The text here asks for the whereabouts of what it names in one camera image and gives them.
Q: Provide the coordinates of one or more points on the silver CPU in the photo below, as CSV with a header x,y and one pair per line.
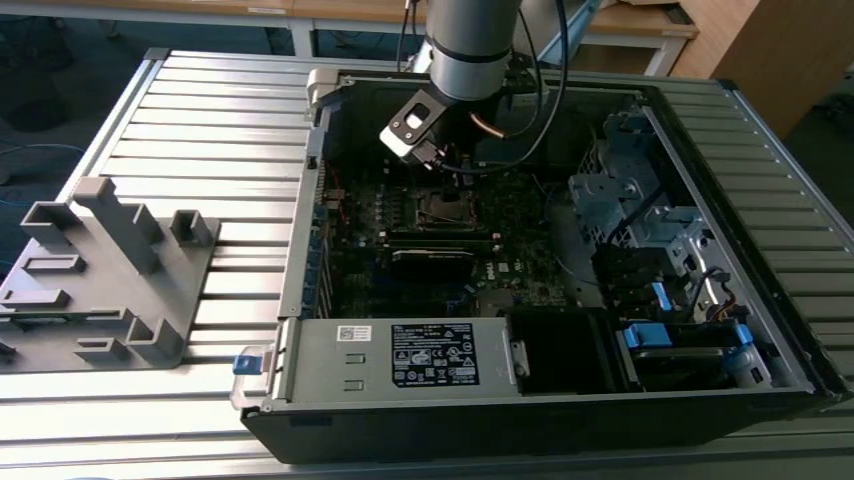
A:
x,y
443,210

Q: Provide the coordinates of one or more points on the metal locking lever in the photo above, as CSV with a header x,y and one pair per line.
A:
x,y
443,218

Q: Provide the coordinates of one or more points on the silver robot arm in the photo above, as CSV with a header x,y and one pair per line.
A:
x,y
467,40

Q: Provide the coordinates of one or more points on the CPU socket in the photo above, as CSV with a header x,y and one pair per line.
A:
x,y
454,228

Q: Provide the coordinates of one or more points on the metal drive cage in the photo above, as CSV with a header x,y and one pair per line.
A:
x,y
601,192

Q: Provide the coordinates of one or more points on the green motherboard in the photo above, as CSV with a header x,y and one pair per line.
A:
x,y
527,250

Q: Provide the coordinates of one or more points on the black graphics card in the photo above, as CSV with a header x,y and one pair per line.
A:
x,y
434,267

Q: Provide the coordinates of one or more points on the blue disk carrier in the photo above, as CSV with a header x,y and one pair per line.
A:
x,y
742,340
660,295
644,334

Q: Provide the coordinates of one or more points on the wooden cabinet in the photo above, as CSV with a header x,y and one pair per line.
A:
x,y
768,50

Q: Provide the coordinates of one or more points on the grey power supply unit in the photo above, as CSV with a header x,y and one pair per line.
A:
x,y
321,370

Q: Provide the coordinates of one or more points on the black hard disk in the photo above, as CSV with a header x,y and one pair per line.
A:
x,y
674,365

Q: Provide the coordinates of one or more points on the blue case latch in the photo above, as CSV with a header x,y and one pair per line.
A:
x,y
247,364

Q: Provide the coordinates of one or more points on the black PC case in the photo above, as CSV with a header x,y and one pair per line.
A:
x,y
534,435

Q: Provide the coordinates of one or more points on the grey parts rack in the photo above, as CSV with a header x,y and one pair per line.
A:
x,y
114,300

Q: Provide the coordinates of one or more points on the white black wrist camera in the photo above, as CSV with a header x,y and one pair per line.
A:
x,y
410,125

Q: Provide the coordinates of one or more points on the wooden desk white frame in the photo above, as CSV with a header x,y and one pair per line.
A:
x,y
641,22
167,5

